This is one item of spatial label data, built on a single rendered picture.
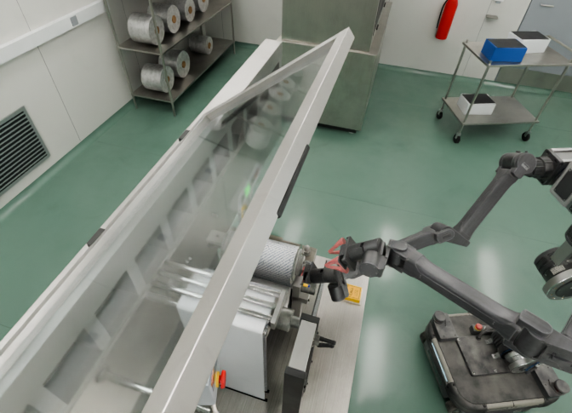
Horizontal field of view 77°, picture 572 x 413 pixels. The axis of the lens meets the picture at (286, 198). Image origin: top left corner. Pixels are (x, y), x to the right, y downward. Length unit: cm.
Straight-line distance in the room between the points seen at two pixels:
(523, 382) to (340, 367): 131
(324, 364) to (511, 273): 211
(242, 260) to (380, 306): 237
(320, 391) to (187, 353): 116
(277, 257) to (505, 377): 166
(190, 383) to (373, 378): 221
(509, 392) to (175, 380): 228
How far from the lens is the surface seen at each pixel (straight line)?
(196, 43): 534
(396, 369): 258
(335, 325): 160
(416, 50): 562
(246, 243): 41
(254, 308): 101
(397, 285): 287
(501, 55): 410
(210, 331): 37
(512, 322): 109
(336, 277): 139
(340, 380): 152
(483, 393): 245
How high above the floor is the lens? 232
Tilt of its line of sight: 45 degrees down
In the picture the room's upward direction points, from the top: 2 degrees clockwise
